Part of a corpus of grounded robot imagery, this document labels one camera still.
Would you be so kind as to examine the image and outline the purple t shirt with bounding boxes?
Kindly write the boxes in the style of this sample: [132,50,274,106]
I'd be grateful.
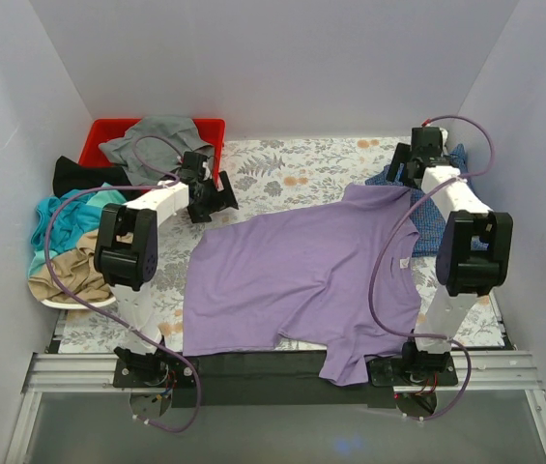
[183,185,421,386]

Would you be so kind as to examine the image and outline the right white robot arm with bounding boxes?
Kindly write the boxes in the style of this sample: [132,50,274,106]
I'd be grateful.
[388,123,513,385]

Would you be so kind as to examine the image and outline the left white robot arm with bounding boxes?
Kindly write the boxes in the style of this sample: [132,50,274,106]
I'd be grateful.
[94,152,239,387]

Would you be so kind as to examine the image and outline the floral table mat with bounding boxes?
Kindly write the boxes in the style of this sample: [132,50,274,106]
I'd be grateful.
[55,137,505,354]

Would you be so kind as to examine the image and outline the red plastic bin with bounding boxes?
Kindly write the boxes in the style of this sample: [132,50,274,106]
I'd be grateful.
[78,118,225,186]

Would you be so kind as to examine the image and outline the grey collared shirt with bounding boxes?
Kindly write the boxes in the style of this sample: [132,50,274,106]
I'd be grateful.
[99,116,215,186]

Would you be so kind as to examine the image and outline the blue checkered folded shirt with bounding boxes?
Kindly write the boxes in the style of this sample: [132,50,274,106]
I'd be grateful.
[365,144,468,257]

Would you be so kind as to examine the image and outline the teal shirt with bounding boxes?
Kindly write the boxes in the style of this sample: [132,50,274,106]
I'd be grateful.
[27,184,143,277]

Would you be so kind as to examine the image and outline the black shirt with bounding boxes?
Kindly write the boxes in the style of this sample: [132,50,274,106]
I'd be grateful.
[52,157,131,197]

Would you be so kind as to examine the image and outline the beige shirt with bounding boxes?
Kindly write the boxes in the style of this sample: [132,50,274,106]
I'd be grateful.
[28,229,112,304]

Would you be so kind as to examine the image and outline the white oval basket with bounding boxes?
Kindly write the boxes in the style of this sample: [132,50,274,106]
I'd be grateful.
[40,200,147,310]

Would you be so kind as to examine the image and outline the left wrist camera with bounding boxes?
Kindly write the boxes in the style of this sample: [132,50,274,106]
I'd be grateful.
[198,161,214,182]

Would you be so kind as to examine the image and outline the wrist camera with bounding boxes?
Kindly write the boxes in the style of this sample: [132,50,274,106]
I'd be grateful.
[421,120,449,145]
[198,161,214,182]

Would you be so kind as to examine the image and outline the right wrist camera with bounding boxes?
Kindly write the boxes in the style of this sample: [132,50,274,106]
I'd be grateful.
[421,120,449,145]

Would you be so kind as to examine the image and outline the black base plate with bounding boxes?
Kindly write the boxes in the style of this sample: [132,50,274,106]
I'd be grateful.
[112,351,461,408]

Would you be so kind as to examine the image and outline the aluminium frame rail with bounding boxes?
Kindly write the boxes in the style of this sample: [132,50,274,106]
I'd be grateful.
[6,350,546,463]

